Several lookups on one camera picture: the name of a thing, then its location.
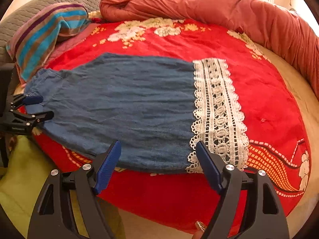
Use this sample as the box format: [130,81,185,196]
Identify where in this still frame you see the blue denim lace-trimmed pants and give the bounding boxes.
[24,53,249,173]

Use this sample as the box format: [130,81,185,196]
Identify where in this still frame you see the right hand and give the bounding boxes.
[192,221,207,239]

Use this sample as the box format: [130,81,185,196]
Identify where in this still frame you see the green clothed lap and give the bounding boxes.
[1,136,56,237]

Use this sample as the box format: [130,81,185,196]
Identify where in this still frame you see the red floral bed blanket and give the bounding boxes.
[35,17,311,232]

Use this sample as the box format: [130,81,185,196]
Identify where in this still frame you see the striped towel covered pillow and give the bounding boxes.
[6,2,89,83]

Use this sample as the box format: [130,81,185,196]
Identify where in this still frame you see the pink quilted pillow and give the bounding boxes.
[43,23,99,68]

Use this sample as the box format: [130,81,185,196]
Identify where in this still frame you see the grey quilted headboard cushion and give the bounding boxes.
[1,0,100,64]

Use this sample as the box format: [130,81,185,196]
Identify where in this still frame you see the rust red rolled duvet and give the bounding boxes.
[99,0,318,95]

